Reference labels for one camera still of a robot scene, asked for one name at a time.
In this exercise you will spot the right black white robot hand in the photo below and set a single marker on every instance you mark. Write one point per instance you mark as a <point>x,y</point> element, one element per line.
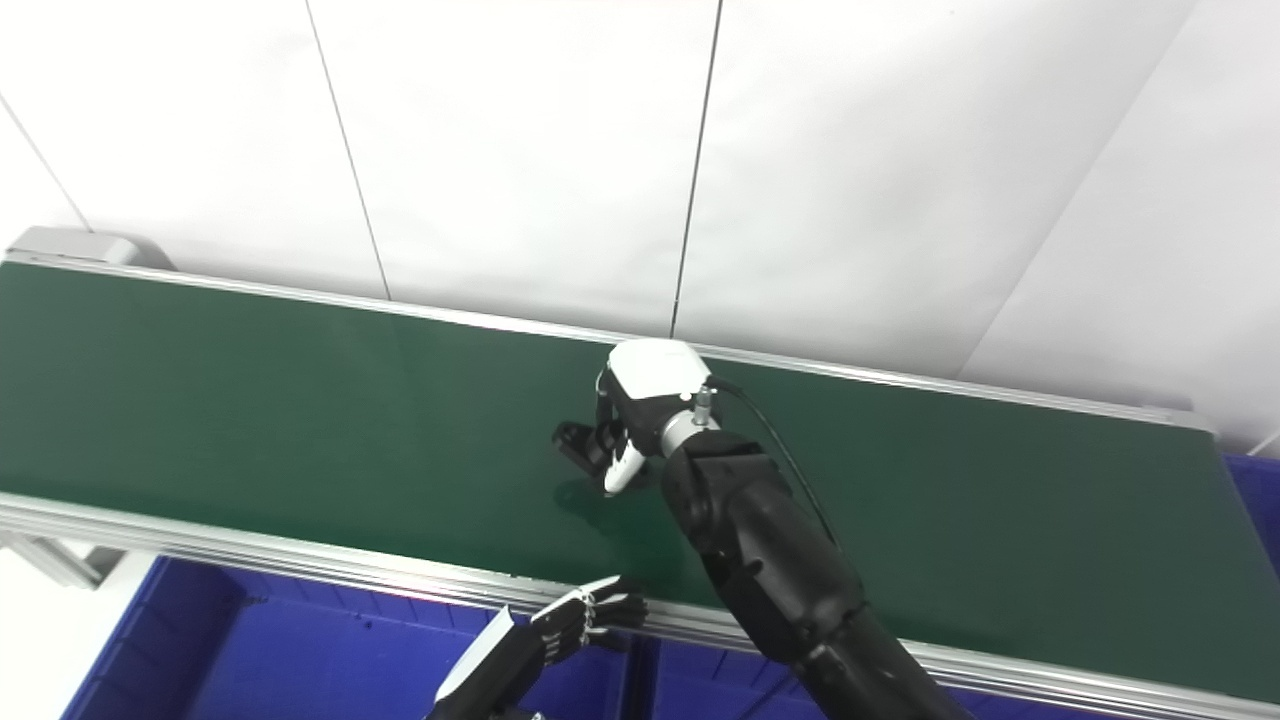
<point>655,380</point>

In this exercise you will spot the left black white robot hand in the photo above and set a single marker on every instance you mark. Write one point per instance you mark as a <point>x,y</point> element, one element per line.
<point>500,665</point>

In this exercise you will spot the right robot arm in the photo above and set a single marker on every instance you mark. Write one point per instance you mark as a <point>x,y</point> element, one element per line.
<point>770,560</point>

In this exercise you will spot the black flanged machine part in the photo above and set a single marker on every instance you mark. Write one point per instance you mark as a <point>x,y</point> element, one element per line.
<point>580,445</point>

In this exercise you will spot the thin white strip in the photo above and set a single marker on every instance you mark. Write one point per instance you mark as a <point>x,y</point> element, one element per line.
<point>1266,443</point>

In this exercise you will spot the green conveyor belt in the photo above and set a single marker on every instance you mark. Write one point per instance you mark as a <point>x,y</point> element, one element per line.
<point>300,560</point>
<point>250,400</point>

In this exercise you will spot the aluminium conveyor leg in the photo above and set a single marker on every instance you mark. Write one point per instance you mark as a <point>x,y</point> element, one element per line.
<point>60,560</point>

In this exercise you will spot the blue plastic bin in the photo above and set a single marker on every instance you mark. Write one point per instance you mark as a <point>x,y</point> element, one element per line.
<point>700,690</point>
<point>1260,510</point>
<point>300,660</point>

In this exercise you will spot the grey conveyor motor housing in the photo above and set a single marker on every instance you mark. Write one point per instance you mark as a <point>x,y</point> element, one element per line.
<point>80,246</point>

